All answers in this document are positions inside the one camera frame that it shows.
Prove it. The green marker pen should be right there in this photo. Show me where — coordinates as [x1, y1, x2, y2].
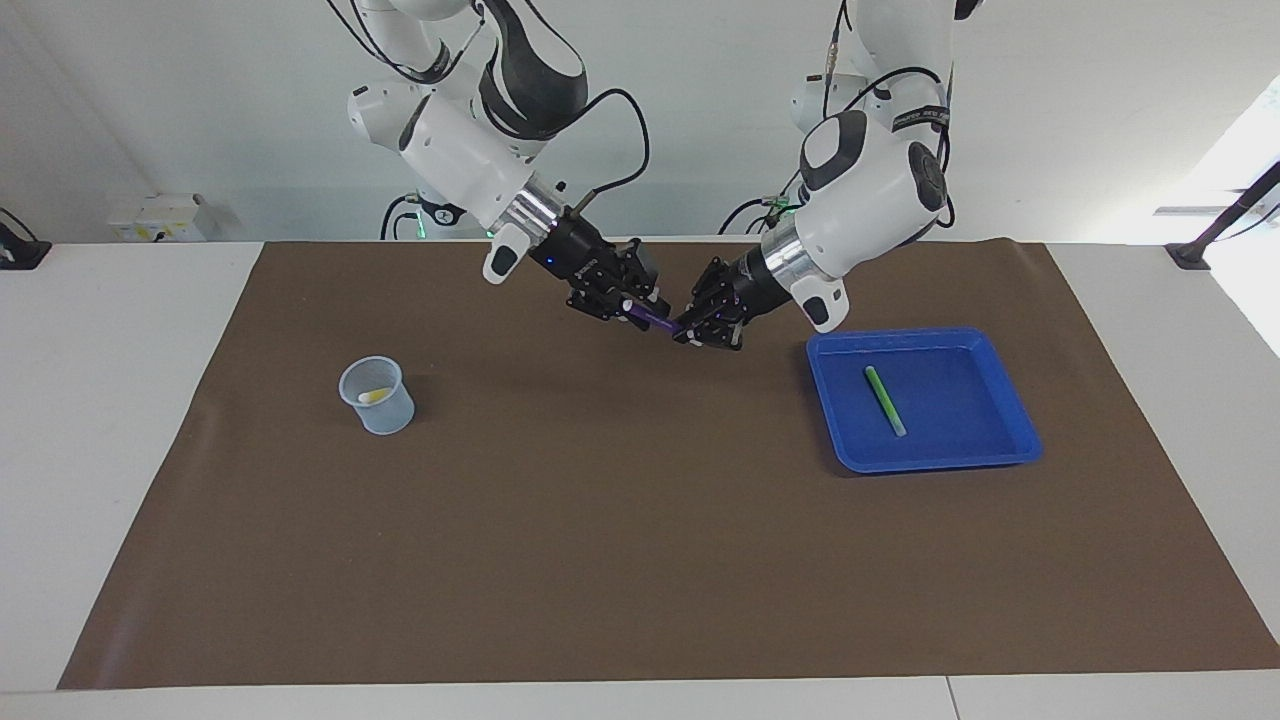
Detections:
[864, 366, 908, 438]

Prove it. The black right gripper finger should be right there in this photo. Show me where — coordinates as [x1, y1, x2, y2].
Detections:
[567, 289, 634, 324]
[624, 239, 672, 314]

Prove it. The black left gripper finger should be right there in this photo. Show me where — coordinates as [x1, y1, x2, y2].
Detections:
[689, 317, 747, 352]
[684, 257, 732, 322]

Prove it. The black left base cable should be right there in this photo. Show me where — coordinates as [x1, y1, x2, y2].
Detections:
[717, 165, 801, 237]

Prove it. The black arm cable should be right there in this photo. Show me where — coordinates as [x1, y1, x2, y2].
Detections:
[560, 87, 652, 217]
[823, 0, 957, 233]

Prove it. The black right base cable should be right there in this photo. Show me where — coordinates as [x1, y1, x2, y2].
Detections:
[379, 193, 441, 242]

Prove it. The brown table mat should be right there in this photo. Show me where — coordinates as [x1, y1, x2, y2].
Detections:
[57, 238, 1280, 691]

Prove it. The small black table clamp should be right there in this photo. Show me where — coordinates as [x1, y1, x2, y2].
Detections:
[0, 207, 53, 271]

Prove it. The blue plastic tray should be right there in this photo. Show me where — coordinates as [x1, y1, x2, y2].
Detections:
[806, 327, 1044, 475]

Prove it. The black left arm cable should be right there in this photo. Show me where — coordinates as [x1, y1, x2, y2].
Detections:
[823, 0, 957, 233]

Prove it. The black base cable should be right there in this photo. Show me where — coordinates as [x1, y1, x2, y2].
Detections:
[379, 193, 441, 242]
[717, 165, 801, 237]

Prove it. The white wall socket box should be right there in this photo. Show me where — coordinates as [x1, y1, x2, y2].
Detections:
[108, 194, 212, 244]

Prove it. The translucent plastic cup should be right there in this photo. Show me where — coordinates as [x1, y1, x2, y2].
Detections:
[338, 356, 416, 437]

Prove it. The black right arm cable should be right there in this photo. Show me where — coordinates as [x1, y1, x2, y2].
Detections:
[560, 87, 652, 217]

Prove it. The purple marker pen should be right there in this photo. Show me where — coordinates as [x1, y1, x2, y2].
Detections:
[626, 303, 692, 338]

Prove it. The black clamp stand with pole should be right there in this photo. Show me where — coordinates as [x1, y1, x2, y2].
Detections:
[1164, 160, 1280, 272]

